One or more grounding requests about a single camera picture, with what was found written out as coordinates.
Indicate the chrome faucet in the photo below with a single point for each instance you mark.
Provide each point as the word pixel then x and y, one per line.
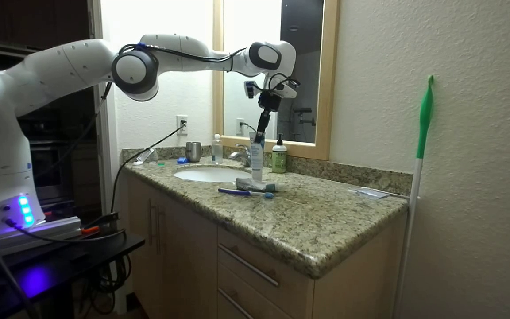
pixel 241 156

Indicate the white wall outlet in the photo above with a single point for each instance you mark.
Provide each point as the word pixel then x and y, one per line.
pixel 181 125

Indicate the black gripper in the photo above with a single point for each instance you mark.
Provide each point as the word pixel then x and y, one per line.
pixel 270 100

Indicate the white oval sink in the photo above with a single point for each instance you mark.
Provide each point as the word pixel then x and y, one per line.
pixel 208 174

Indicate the light wood vanity cabinet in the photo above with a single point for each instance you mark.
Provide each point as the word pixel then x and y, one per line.
pixel 185 254

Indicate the clear plastic wrapper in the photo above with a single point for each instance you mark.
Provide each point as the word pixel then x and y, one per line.
pixel 372 192

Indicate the granite backsplash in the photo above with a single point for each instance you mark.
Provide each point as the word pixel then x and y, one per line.
pixel 372 178

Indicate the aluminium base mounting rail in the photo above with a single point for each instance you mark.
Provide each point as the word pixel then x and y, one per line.
pixel 25 236

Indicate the blue floss container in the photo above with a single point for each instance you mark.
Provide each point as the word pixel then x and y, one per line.
pixel 183 160

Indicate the green pump soap bottle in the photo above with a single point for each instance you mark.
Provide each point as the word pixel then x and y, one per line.
pixel 278 158

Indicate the orange black clamp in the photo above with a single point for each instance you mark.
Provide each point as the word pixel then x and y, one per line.
pixel 98 226

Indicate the clear plastic bottle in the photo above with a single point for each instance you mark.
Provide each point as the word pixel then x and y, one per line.
pixel 217 151

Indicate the white toothpaste tube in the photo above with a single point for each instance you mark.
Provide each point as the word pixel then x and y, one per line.
pixel 247 185

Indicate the grey metal cup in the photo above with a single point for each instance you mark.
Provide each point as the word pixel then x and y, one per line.
pixel 193 151

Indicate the green white broom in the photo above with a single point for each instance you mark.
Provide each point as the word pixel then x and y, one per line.
pixel 425 117

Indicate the black robot cart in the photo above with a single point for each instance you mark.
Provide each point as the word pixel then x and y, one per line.
pixel 61 266

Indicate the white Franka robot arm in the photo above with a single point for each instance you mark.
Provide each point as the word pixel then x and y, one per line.
pixel 61 71

